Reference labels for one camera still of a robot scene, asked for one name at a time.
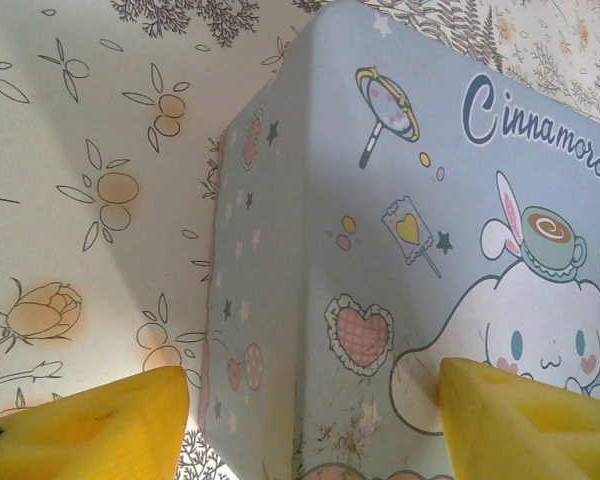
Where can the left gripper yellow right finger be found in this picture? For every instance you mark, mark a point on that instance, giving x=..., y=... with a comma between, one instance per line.
x=530, y=435

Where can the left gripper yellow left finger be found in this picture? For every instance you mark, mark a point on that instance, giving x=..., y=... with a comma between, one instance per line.
x=90, y=435

